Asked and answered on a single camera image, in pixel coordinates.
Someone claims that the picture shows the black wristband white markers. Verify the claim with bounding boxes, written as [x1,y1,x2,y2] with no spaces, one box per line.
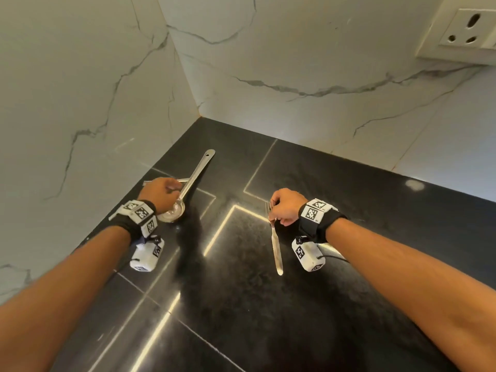
[108,200,159,244]
[297,198,348,244]

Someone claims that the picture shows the steel fork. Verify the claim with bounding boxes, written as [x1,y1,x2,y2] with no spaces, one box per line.
[265,200,284,276]
[142,178,191,187]

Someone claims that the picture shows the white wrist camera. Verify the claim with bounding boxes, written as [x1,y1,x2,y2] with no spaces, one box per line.
[129,235,165,272]
[291,236,326,272]

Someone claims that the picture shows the person's right hand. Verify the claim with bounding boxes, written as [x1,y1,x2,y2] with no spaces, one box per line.
[268,188,309,227]

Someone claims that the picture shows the person's left hand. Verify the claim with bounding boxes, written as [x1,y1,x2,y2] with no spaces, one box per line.
[137,177,183,215]

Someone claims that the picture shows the black right wristband white markers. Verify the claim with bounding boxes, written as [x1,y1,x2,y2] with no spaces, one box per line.
[297,198,348,244]

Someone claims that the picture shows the person's right forearm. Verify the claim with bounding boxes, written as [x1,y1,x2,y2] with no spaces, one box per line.
[325,217,496,372]

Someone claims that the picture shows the black left wristband white markers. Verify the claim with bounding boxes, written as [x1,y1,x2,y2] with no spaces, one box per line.
[108,200,159,244]

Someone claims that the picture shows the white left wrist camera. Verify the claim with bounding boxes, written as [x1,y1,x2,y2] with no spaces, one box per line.
[129,235,165,272]

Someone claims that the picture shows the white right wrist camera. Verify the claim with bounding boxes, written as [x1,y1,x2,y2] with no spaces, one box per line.
[291,236,326,272]

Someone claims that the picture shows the person's left forearm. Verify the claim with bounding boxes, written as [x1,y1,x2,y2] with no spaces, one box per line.
[0,225,132,372]

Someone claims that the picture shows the large steel ladle spoon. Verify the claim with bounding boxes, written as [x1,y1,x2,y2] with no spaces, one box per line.
[157,149,216,224]

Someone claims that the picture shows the white wall socket with switch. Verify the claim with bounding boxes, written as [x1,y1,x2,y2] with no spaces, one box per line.
[415,0,496,66]

